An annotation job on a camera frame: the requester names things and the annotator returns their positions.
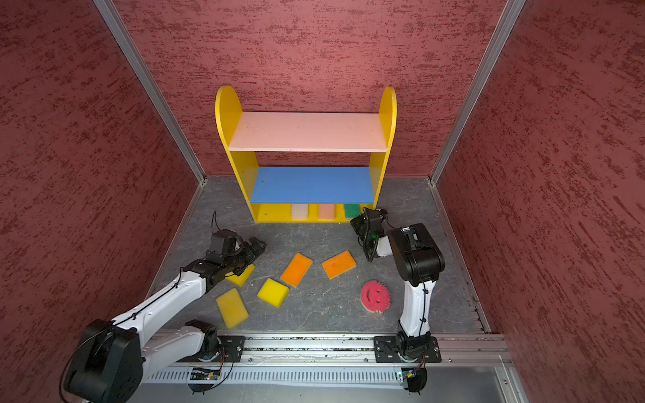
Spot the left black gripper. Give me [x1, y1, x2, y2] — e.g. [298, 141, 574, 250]
[224, 237, 268, 275]

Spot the green sponge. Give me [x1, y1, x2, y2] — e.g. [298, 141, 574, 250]
[344, 204, 362, 220]

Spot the orange sponge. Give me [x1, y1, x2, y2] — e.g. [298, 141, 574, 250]
[322, 250, 357, 280]
[281, 253, 313, 287]

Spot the salmon pink sponge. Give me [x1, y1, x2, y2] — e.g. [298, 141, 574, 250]
[318, 204, 335, 221]

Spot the small yellow square sponge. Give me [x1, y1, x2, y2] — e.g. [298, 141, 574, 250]
[257, 278, 289, 309]

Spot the cream white sponge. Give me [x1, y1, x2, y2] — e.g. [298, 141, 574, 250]
[291, 204, 309, 221]

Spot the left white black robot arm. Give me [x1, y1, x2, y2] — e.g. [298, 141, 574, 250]
[59, 229, 266, 402]

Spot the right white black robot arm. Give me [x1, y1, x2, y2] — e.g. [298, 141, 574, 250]
[350, 208, 445, 362]

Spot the yellow shelf unit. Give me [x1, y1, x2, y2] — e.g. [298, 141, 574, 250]
[214, 86, 397, 223]

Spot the yellow sponge near left gripper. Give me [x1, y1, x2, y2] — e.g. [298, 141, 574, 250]
[225, 264, 255, 287]

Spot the large yellow sponge front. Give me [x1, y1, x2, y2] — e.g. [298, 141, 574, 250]
[216, 289, 249, 329]

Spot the pink round smiley sponge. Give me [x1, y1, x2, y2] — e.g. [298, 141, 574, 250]
[360, 280, 391, 313]

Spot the left circuit board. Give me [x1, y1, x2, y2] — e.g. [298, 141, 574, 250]
[189, 368, 222, 383]

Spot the circuit board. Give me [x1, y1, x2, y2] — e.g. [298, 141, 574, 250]
[189, 368, 222, 383]
[401, 369, 428, 382]

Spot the right circuit board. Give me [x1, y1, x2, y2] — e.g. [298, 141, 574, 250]
[401, 369, 428, 382]

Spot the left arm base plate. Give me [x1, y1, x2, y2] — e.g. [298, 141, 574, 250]
[215, 335, 247, 364]

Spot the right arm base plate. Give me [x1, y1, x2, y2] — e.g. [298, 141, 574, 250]
[373, 333, 442, 364]

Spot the aluminium front rail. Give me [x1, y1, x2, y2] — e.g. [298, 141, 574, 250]
[150, 331, 512, 366]

